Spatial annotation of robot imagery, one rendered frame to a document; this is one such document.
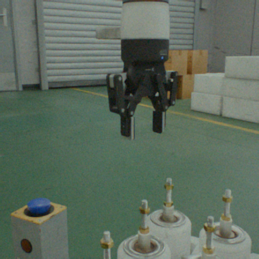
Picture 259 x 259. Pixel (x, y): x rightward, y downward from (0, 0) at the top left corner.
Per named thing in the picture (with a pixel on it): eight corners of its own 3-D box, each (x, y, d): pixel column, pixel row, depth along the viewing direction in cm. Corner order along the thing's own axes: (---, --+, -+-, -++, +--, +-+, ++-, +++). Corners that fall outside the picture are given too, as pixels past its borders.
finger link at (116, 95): (110, 72, 50) (118, 108, 52) (101, 76, 49) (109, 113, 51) (122, 73, 48) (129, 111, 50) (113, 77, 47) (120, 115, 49)
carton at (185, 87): (196, 97, 431) (197, 74, 424) (182, 99, 418) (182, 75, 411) (180, 95, 455) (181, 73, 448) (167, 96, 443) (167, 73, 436)
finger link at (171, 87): (175, 70, 56) (168, 105, 56) (181, 72, 57) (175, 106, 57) (163, 69, 58) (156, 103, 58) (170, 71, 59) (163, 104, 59)
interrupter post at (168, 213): (176, 221, 70) (176, 206, 69) (165, 223, 69) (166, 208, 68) (170, 216, 72) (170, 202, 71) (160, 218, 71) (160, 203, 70)
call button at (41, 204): (39, 219, 58) (39, 208, 57) (22, 214, 60) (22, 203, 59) (55, 210, 61) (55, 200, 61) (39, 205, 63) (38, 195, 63)
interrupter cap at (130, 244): (118, 240, 63) (117, 237, 62) (155, 233, 65) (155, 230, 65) (130, 265, 56) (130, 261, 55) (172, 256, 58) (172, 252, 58)
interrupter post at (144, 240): (135, 245, 61) (135, 229, 60) (147, 243, 62) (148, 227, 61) (140, 253, 59) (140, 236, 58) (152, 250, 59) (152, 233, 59)
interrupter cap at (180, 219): (193, 225, 68) (193, 221, 68) (160, 232, 65) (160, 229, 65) (174, 208, 75) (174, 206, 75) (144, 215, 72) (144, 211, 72)
